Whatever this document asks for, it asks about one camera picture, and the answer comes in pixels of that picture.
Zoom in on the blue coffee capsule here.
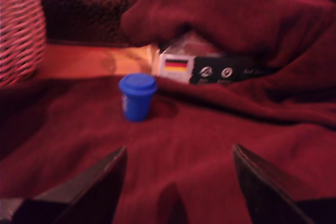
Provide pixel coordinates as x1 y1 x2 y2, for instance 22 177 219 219
118 73 158 123

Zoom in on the dark red cloth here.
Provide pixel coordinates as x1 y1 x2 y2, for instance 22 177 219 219
0 0 336 224

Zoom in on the box with German flag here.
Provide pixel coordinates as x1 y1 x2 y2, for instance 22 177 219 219
151 31 279 86

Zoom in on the wicker basket with handle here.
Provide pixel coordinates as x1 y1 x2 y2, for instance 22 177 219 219
0 0 47 87

